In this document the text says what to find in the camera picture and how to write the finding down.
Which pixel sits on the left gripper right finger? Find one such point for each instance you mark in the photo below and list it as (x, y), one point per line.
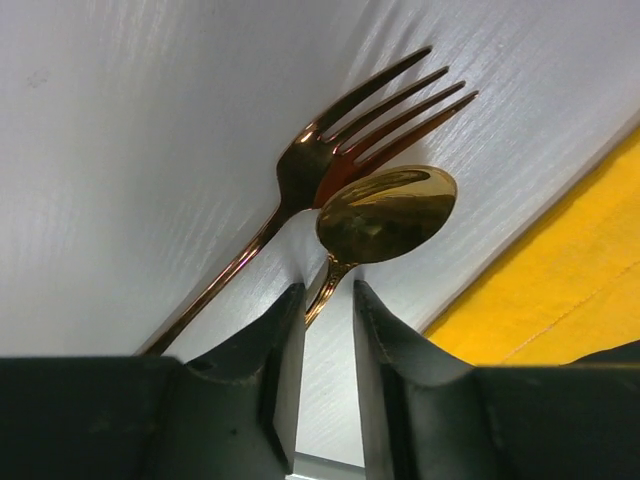
(426, 414)

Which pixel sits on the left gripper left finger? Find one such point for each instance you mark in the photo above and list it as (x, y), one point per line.
(230, 413)

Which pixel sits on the yellow Pikachu placemat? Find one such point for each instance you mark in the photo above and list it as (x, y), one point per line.
(568, 287)

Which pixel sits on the rose gold spoon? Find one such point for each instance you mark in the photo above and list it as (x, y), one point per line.
(378, 218)

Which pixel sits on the rose gold fork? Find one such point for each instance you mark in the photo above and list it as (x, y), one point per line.
(315, 166)

